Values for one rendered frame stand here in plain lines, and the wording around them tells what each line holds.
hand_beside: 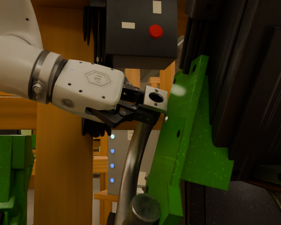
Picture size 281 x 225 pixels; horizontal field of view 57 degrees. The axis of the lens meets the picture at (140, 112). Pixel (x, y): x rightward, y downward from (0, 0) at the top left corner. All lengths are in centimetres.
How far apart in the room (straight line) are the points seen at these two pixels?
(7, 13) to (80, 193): 43
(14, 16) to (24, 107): 33
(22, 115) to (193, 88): 56
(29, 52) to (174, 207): 30
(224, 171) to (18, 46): 34
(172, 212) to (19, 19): 40
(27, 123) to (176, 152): 54
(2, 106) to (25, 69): 40
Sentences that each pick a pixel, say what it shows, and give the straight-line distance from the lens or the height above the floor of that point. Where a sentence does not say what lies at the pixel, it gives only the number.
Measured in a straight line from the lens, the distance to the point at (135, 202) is 32.
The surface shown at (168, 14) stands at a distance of 66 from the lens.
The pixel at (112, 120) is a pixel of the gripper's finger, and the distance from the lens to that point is 39.
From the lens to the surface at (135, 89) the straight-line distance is 45.
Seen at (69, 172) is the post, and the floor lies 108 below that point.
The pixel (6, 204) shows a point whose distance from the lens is 55.
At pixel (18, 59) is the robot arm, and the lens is 42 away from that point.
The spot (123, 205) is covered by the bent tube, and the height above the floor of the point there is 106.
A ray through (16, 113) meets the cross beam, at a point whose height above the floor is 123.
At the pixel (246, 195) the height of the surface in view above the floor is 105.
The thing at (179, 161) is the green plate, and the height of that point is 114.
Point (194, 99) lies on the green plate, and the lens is 33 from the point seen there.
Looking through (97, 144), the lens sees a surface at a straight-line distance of 978.
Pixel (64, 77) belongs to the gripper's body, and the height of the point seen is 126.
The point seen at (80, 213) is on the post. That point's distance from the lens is 71.
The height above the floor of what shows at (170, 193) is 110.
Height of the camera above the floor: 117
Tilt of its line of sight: 5 degrees up
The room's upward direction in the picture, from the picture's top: straight up
